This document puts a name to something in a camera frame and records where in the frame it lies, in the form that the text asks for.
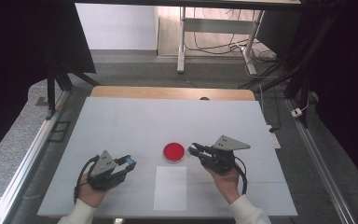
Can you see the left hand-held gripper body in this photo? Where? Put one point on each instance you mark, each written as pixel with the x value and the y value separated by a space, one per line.
pixel 104 174

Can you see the white paper sheet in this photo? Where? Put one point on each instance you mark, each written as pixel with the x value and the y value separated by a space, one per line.
pixel 170 189

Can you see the white desk frame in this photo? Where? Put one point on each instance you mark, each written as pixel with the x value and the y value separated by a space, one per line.
pixel 217 26

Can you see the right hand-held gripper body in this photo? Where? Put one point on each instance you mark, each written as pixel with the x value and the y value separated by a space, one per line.
pixel 220 158

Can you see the white foam board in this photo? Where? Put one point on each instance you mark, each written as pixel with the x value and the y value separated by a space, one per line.
pixel 121 124

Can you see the black curtain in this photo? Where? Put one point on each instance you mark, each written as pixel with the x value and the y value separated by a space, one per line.
pixel 12 46
pixel 348 62

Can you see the blue stamp cap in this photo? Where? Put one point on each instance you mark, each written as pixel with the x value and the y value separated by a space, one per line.
pixel 130 161

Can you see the round red ink pad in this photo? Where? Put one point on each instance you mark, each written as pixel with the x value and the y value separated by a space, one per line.
pixel 173 151

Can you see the person's left hand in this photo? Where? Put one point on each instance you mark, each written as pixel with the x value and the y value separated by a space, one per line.
pixel 90 194

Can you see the black metal stand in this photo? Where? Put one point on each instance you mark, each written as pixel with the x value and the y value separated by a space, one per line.
pixel 51 93
pixel 298 81

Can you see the aluminium floor rail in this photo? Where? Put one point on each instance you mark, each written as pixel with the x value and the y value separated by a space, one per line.
pixel 28 158
pixel 320 161

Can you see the person's right hand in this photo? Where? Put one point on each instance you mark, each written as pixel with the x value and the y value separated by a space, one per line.
pixel 228 185

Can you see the small white adapter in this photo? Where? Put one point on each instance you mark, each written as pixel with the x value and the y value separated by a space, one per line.
pixel 296 112

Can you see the wooden table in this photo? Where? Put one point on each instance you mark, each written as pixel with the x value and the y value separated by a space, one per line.
pixel 167 92

